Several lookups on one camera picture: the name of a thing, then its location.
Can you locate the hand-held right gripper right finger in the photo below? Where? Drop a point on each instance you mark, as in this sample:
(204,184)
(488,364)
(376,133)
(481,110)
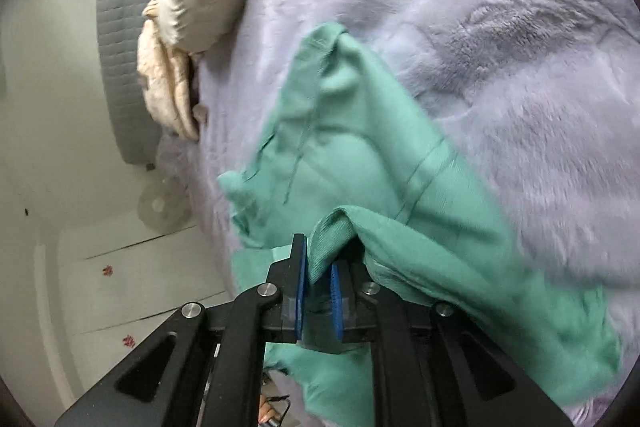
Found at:
(337,302)

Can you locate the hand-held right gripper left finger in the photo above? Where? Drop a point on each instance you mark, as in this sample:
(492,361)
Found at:
(300,292)

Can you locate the green work shirt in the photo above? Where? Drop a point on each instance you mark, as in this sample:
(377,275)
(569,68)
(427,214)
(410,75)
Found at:
(380,167)

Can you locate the white fan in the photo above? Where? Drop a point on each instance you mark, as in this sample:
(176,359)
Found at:
(160,207)

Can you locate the beige crumpled cloth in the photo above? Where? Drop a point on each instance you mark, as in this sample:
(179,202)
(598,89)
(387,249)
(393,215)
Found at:
(165,82)

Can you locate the grey quilted cushion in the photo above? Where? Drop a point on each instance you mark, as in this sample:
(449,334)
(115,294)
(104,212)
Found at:
(125,57)

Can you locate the purple plush blanket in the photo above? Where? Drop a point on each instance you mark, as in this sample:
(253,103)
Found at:
(500,32)

